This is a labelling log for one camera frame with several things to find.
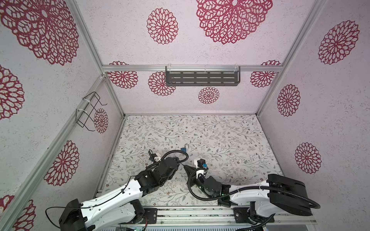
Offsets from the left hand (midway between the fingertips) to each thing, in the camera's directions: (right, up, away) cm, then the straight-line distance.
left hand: (179, 161), depth 77 cm
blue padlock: (+2, +3, +23) cm, 23 cm away
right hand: (+3, -2, -4) cm, 5 cm away
